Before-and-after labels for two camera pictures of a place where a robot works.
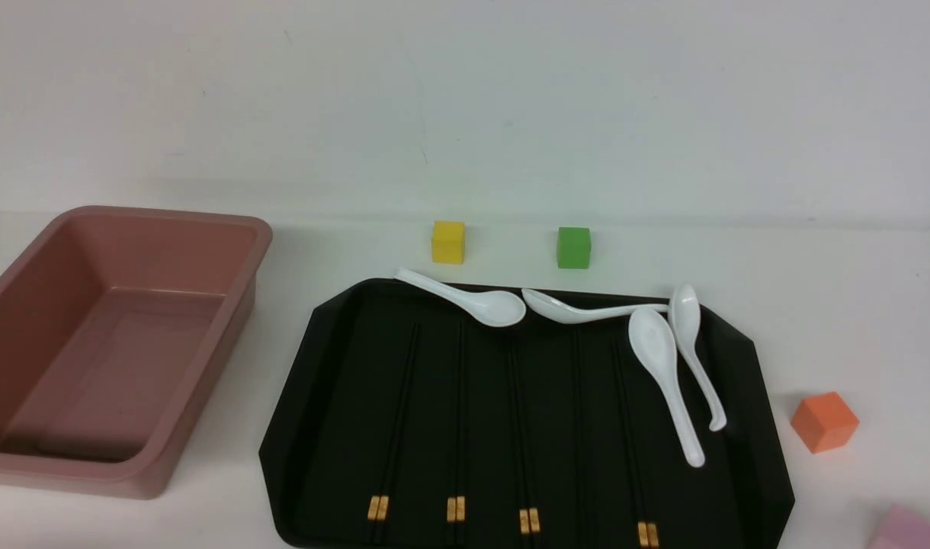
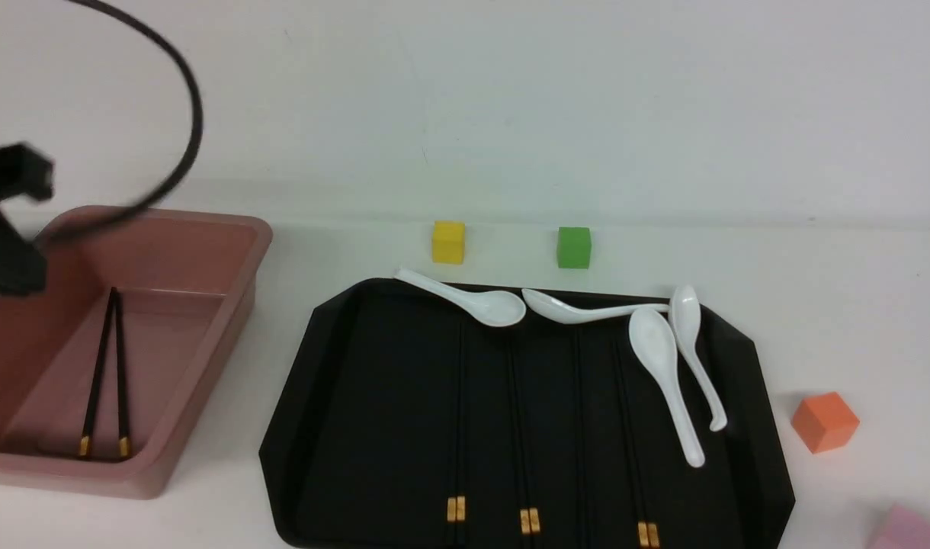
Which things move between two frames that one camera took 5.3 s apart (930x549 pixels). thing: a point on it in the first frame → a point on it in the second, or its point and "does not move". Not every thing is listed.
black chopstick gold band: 388,445 → 85,441
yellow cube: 448,242 does not move
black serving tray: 402,422 does not move
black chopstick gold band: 396,446 → 124,444
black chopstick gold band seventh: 642,526 does not move
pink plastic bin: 105,345 does not move
